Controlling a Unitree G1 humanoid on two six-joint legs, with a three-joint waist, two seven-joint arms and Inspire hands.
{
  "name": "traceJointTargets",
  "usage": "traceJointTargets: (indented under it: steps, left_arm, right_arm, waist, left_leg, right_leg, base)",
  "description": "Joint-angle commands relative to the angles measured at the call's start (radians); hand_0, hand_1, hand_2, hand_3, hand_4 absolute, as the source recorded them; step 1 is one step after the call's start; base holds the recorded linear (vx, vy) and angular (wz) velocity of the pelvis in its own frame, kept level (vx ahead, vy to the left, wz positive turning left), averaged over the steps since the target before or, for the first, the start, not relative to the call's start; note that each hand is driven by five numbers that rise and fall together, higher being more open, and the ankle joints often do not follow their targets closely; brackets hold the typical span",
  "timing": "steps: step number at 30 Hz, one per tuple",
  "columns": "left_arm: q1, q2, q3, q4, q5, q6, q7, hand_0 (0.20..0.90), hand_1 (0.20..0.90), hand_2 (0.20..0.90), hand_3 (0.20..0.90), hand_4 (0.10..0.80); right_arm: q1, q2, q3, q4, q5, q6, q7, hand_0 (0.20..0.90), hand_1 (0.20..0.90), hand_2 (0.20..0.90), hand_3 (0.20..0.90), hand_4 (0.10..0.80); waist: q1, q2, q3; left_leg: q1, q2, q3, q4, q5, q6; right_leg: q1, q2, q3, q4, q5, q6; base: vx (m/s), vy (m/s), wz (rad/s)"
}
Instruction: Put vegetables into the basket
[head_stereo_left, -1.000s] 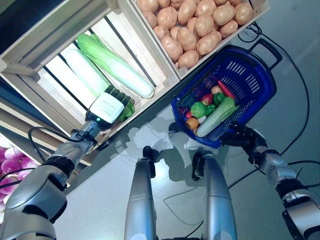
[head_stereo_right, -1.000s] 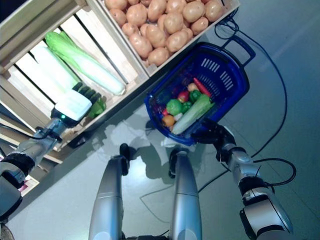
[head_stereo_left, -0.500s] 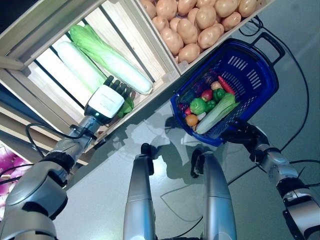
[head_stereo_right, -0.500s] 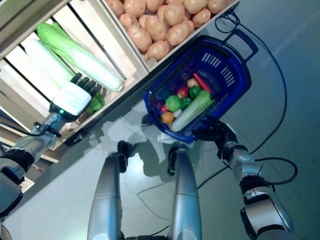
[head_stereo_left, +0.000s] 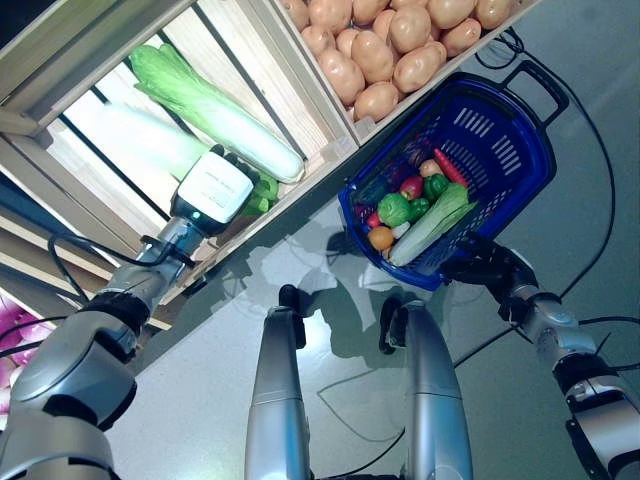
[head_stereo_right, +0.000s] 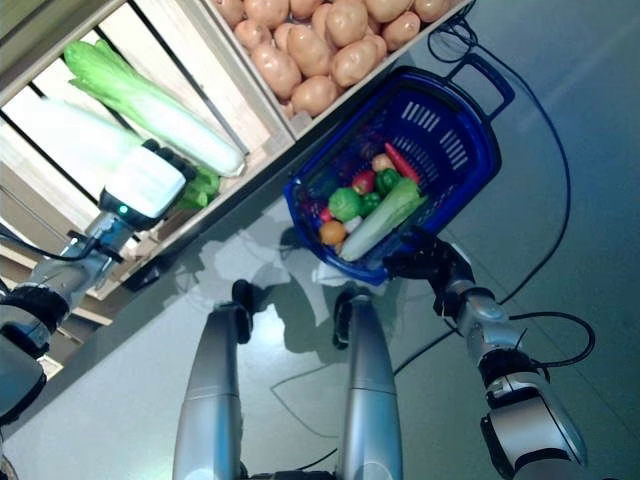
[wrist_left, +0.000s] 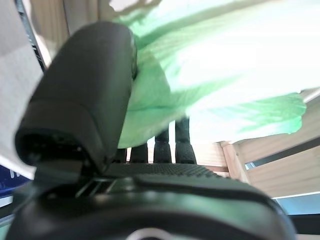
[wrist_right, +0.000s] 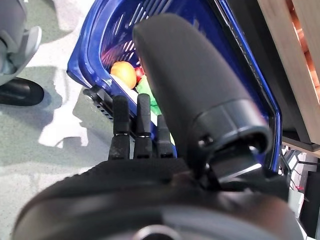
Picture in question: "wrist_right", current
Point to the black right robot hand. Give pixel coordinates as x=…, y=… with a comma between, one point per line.
x=200, y=100

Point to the blue plastic shopping basket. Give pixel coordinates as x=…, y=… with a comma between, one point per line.
x=112, y=37

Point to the large green bell pepper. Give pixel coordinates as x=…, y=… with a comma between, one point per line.
x=146, y=86

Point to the small red tomato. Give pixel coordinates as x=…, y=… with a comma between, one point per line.
x=139, y=72

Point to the orange fruit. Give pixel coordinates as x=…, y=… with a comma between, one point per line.
x=123, y=73

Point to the wooden potato crate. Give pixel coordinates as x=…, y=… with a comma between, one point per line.
x=290, y=50

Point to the silver right robot leg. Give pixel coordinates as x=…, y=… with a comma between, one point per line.
x=17, y=37

